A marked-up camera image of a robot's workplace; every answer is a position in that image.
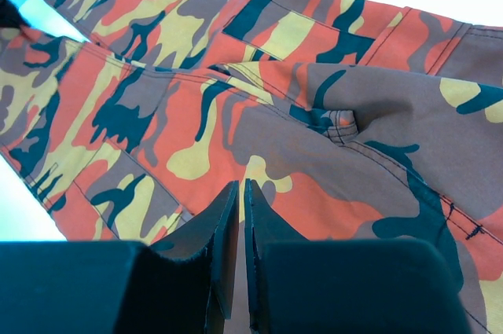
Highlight orange camouflage trousers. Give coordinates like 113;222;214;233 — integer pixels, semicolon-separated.
1;0;502;333

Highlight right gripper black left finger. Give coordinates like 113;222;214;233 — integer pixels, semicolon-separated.
1;182;239;333

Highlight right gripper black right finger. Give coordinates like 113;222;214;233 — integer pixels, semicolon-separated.
244;179;471;333

